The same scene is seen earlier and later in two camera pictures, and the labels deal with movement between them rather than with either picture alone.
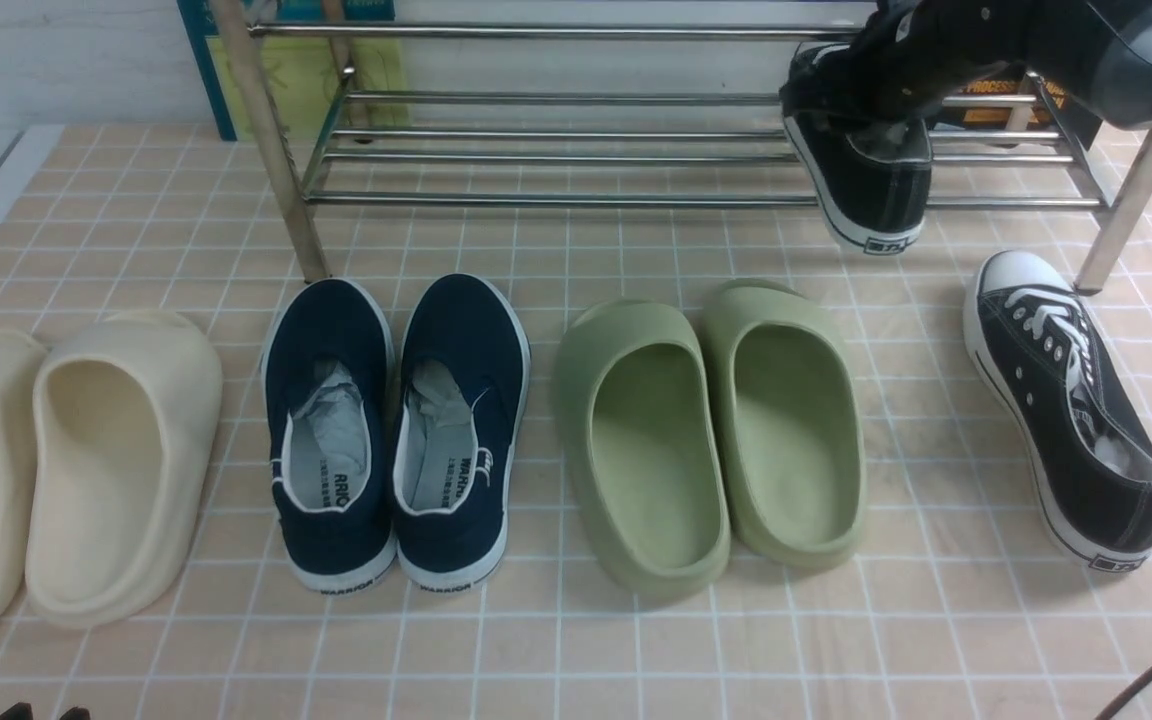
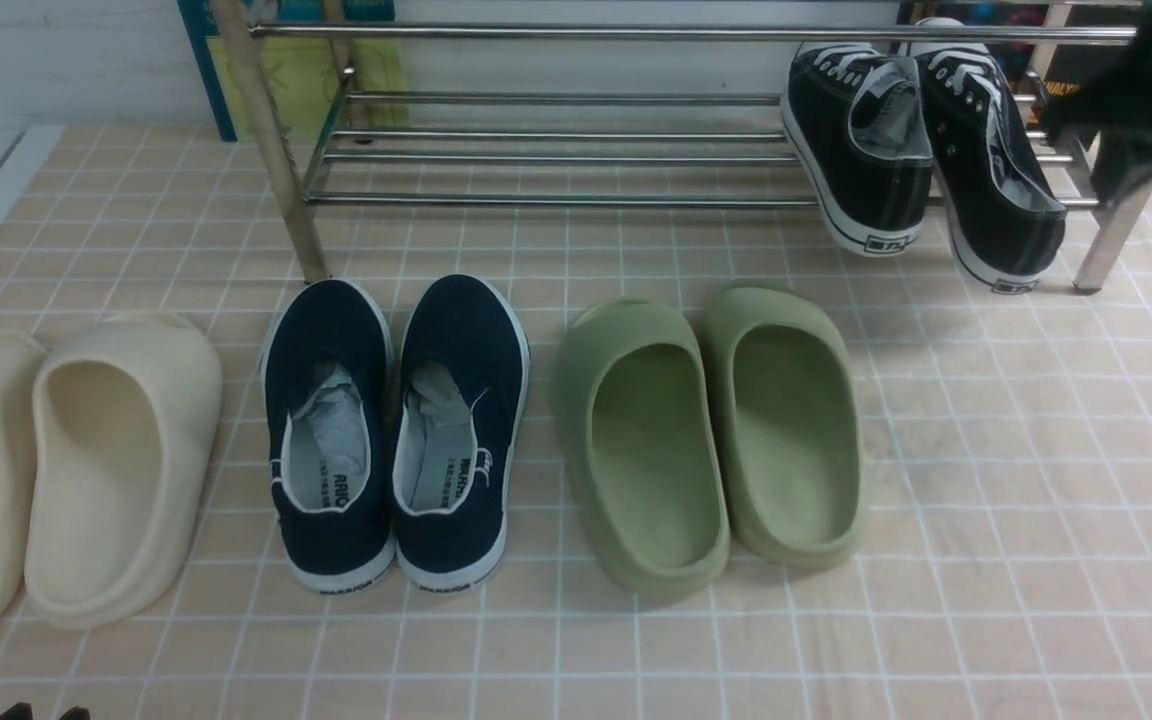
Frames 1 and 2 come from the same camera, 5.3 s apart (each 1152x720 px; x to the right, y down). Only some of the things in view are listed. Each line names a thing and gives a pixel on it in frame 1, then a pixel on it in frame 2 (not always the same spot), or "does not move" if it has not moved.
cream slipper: [127, 413] does not move
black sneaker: [1106, 487] to [1005, 220]
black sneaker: [870, 178] does not move
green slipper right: [788, 422] does not move
